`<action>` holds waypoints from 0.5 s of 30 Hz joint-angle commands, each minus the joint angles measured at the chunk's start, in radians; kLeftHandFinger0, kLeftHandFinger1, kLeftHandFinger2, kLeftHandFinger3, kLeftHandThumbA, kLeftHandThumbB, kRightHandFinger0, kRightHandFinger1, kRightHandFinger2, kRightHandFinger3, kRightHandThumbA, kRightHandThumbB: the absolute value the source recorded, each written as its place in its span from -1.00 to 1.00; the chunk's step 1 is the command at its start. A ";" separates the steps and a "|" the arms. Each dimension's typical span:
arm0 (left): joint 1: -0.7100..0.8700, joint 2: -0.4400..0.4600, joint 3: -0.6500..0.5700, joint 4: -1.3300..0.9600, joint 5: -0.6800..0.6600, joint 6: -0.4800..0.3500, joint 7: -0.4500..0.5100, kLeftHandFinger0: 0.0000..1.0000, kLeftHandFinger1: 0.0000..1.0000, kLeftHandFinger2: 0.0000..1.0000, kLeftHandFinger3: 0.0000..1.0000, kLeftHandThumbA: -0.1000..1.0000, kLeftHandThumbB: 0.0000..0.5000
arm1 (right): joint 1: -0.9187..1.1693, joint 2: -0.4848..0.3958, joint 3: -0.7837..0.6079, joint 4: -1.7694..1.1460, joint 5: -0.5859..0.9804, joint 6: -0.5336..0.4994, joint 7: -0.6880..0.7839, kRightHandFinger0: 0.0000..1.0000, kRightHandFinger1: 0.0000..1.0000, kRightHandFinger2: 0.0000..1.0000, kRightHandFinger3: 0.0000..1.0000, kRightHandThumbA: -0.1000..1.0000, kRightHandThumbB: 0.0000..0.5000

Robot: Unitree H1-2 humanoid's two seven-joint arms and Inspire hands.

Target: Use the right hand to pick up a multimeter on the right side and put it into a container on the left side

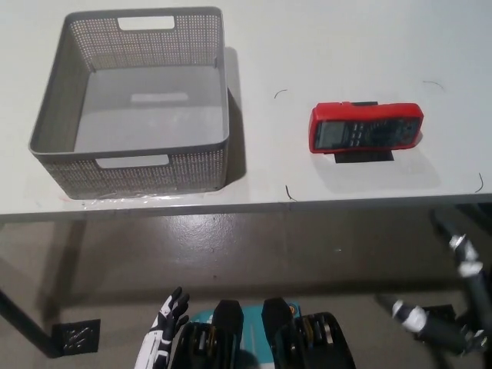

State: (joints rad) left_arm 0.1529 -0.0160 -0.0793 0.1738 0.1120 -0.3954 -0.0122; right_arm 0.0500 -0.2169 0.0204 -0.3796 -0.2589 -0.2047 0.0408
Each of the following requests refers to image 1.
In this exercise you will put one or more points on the black table leg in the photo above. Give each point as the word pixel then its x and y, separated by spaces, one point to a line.
pixel 30 324

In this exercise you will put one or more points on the grey perforated plastic basket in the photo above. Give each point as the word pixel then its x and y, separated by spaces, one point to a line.
pixel 153 115

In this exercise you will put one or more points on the red digital multimeter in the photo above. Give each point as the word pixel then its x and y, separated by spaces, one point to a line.
pixel 369 128

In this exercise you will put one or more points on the robot torso black teal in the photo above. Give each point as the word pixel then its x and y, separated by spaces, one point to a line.
pixel 276 326

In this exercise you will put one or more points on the robot right hand white black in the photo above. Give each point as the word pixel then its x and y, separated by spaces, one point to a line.
pixel 438 326

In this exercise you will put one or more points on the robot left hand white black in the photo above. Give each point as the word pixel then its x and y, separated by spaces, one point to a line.
pixel 169 315

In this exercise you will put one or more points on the clear tape strip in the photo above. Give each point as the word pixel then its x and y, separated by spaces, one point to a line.
pixel 134 197

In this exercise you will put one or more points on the black tape patch on table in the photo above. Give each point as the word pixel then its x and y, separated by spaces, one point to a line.
pixel 365 157

